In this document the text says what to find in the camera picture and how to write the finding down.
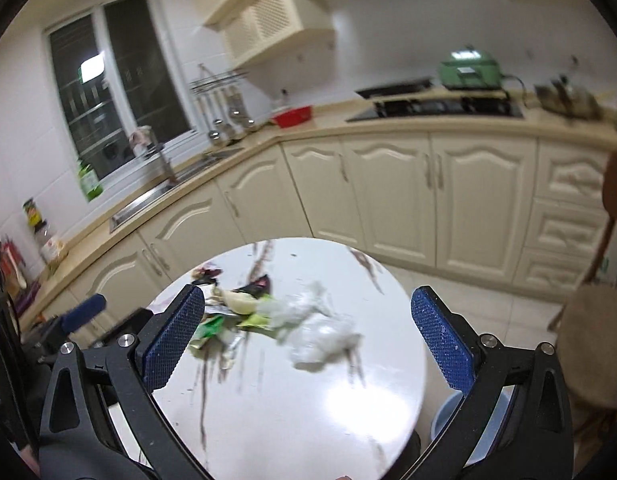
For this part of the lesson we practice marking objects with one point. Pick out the chrome kitchen faucet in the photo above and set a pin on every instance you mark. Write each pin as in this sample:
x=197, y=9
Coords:
x=145, y=144

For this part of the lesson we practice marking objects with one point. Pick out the steel sink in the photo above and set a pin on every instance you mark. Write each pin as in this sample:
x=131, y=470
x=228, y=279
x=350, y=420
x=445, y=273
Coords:
x=145, y=200

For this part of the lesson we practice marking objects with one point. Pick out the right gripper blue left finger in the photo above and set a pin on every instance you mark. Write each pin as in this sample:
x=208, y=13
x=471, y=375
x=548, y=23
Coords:
x=165, y=337

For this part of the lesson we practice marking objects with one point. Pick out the light green wrapper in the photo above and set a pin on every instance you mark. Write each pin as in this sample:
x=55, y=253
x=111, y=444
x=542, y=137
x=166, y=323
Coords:
x=253, y=319

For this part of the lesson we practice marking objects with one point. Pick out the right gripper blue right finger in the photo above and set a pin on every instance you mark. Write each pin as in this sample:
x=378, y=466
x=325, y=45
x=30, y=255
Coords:
x=449, y=338

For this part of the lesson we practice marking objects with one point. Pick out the cream upper cabinet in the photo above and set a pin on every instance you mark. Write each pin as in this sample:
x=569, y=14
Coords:
x=253, y=31

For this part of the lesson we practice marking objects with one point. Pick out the red plastic basin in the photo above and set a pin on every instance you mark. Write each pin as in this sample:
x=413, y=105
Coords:
x=293, y=117

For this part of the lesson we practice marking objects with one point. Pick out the green snack wrapper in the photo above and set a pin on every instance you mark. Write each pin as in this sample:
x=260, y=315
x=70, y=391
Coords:
x=209, y=328

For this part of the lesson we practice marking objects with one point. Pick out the cream lower cabinets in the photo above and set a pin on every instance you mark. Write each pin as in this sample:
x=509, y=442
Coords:
x=516, y=211

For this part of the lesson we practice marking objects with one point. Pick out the wooden chair with beige seat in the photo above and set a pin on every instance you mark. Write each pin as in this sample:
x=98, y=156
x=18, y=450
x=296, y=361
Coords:
x=587, y=332

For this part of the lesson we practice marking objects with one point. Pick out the green glass bottle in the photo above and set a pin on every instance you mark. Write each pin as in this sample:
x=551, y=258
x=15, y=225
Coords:
x=89, y=181

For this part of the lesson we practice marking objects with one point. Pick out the round white marble table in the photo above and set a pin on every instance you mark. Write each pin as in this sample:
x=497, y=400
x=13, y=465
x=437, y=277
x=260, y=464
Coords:
x=257, y=415

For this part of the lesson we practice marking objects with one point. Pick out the black gold snack wrapper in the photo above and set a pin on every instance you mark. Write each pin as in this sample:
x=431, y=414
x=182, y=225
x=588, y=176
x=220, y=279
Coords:
x=257, y=288

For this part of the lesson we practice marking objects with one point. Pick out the hanging utensil rack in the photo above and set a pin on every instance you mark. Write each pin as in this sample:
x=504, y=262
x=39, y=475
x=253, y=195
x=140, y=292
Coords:
x=222, y=106

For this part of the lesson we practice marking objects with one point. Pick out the green electric cooker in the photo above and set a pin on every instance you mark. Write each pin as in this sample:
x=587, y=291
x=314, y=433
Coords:
x=470, y=69

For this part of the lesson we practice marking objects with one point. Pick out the white tissue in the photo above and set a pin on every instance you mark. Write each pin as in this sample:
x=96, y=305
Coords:
x=313, y=332

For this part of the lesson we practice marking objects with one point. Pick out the red white patterned snack wrapper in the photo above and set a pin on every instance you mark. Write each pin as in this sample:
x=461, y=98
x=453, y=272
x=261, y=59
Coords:
x=205, y=275

